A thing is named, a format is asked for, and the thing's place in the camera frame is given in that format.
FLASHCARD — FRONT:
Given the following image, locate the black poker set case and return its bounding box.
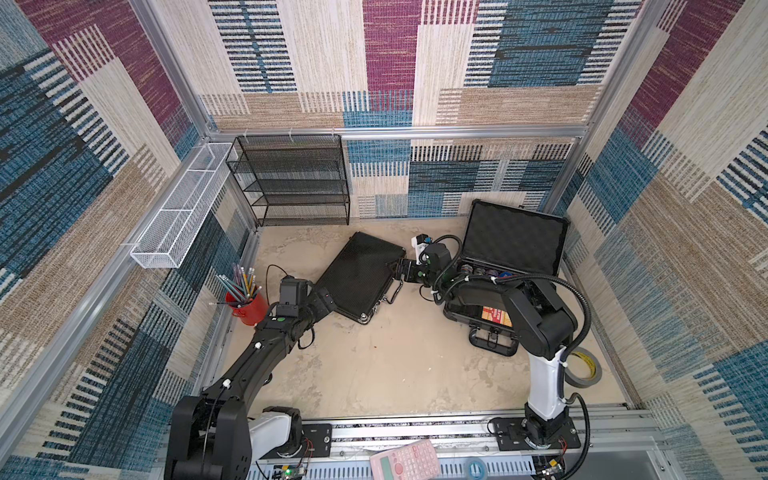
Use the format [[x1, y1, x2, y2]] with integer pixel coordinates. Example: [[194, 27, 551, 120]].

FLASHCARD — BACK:
[[315, 231, 405, 325]]

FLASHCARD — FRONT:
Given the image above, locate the grey poker set case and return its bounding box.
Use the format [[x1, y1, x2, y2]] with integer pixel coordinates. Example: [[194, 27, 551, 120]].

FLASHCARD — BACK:
[[443, 199, 570, 357]]

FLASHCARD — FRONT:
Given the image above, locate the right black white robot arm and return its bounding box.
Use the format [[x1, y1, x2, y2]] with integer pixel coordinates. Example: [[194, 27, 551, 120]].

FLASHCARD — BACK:
[[392, 235, 592, 448]]

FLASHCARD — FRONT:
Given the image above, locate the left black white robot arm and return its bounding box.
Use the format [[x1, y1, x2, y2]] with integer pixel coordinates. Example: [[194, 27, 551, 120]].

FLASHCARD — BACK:
[[164, 275, 337, 479]]

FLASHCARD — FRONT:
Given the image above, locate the red pencil cup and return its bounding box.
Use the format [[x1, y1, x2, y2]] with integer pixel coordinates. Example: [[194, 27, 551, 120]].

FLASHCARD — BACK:
[[225, 289, 268, 327]]

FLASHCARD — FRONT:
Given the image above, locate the bundle of coloured pencils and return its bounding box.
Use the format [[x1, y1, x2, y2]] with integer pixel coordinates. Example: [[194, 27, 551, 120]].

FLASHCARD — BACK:
[[212, 264, 261, 307]]

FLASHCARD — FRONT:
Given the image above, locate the red playing card box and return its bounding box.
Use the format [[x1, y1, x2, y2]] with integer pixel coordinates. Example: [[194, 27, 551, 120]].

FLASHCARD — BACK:
[[481, 306, 513, 327]]

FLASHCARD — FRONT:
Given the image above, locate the black mesh shelf rack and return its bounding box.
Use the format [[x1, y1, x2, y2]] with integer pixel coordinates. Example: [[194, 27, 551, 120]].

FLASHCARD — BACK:
[[227, 134, 351, 227]]

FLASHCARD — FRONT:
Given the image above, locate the pink calculator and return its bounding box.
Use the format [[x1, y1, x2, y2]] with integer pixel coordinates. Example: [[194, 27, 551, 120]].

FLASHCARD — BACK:
[[370, 439, 441, 480]]

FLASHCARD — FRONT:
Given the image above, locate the black yellow tape roll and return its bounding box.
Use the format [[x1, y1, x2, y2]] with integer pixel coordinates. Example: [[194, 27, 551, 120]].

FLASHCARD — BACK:
[[565, 347, 603, 389]]

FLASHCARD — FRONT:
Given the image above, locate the blue tape roll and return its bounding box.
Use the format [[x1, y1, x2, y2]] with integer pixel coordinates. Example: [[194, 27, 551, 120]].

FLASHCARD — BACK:
[[464, 457, 488, 480]]

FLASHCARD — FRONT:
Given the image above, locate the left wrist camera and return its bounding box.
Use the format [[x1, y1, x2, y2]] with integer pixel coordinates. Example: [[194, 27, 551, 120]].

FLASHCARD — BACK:
[[275, 276, 310, 318]]

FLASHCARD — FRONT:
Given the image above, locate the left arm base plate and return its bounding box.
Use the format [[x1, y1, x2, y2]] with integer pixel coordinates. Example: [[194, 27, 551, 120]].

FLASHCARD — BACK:
[[301, 423, 333, 460]]

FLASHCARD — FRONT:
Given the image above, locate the white wire mesh basket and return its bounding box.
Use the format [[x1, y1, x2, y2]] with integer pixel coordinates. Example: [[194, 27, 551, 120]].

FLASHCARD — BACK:
[[130, 143, 232, 269]]

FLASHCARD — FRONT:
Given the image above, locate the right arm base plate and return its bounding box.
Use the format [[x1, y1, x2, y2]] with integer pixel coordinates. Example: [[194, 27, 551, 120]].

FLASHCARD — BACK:
[[487, 416, 582, 451]]

